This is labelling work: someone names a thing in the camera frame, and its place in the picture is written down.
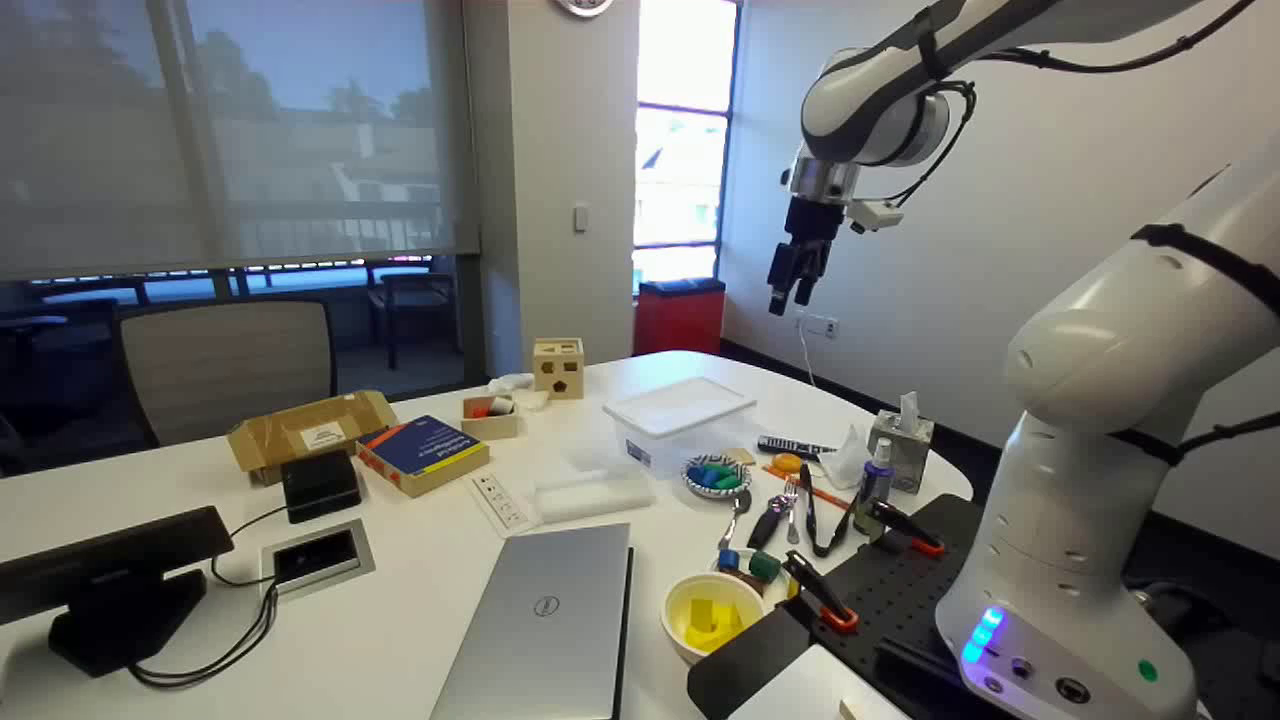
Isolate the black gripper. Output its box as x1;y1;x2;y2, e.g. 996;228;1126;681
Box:
769;197;843;317

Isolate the green block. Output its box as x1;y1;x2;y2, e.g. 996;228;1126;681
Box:
702;458;726;484

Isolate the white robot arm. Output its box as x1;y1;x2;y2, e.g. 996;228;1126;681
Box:
769;0;1280;720

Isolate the white plate with blocks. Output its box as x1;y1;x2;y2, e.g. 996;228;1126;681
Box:
683;456;749;498

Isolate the yellow bowl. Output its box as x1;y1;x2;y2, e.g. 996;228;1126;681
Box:
659;570;765;665

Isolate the red bin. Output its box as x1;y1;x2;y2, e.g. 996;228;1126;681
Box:
630;280;724;352

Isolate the clear plastic bin with lid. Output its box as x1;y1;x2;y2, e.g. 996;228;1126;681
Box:
602;377;750;475

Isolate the grey tissue box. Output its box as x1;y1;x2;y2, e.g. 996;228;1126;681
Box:
871;390;930;497

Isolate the black orange clamp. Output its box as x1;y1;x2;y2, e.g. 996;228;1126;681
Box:
782;552;861;634

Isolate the clear plastic tray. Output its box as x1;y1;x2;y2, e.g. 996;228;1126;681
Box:
533;471;651;522

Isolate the black mounting board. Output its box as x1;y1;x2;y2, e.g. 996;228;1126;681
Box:
689;497;1009;720

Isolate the white remote control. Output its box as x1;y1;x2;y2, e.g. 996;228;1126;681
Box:
471;471;533;533

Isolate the blue and yellow book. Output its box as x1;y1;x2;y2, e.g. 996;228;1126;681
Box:
355;415;487;497

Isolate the silver laptop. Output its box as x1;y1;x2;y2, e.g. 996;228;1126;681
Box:
432;522;630;720

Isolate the cardboard box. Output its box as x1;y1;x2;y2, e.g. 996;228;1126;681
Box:
227;390;395;484

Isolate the small black box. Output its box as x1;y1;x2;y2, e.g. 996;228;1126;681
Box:
283;452;358;522

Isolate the grey office chair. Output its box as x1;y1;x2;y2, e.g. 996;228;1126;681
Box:
114;301;334;444

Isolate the wall clock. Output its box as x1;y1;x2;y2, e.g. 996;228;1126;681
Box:
557;0;615;18

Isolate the black cable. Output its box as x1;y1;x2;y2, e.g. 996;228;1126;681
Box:
122;498;292;691

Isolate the black stereo camera on stand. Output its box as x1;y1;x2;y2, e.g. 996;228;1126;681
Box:
0;505;233;674

